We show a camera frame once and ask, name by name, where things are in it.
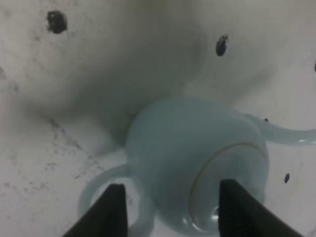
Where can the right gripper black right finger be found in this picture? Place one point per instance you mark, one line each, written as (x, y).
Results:
(241, 215)

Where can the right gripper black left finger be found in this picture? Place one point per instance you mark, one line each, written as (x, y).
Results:
(106, 218)

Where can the light blue porcelain teapot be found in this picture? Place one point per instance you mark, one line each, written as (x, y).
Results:
(178, 151)

